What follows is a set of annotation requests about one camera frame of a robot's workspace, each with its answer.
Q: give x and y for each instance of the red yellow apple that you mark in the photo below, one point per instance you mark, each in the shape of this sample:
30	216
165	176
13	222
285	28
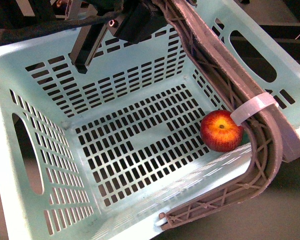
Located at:
219	132

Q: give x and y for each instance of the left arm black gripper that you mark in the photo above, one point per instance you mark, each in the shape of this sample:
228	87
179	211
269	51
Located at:
138	20

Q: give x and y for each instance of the light blue plastic basket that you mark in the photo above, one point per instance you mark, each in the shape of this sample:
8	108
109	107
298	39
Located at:
117	152

